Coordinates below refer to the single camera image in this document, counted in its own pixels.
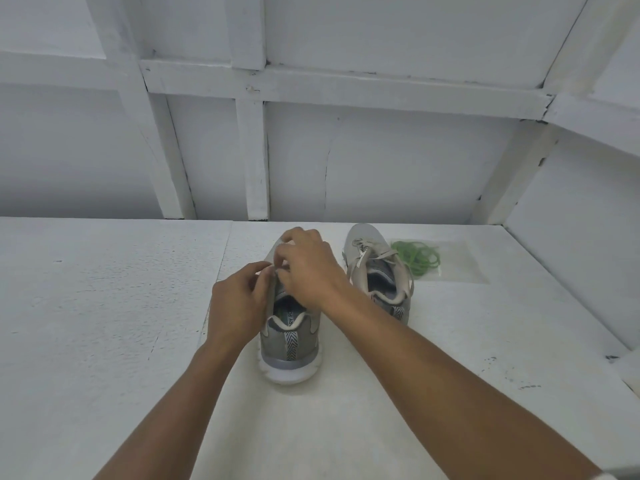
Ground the grey sneaker without lace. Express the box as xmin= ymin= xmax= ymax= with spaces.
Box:
xmin=258 ymin=228 xmax=324 ymax=386

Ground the person's right forearm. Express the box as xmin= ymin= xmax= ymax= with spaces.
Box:
xmin=319 ymin=281 xmax=603 ymax=480

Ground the green shoelace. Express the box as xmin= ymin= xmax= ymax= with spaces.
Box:
xmin=389 ymin=240 xmax=444 ymax=281

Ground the person's left hand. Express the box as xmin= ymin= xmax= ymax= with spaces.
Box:
xmin=205 ymin=261 xmax=274 ymax=352

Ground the person's left forearm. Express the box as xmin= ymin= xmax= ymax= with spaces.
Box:
xmin=93 ymin=339 xmax=249 ymax=480

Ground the person's right hand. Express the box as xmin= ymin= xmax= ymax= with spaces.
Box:
xmin=274 ymin=227 xmax=352 ymax=312

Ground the beige shoelace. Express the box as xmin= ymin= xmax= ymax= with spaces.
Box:
xmin=347 ymin=238 xmax=415 ymax=296

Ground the grey sneaker with beige lace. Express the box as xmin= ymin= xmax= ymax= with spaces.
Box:
xmin=341 ymin=223 xmax=416 ymax=326

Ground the clear plastic bag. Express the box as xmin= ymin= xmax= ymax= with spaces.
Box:
xmin=400 ymin=238 xmax=492 ymax=286

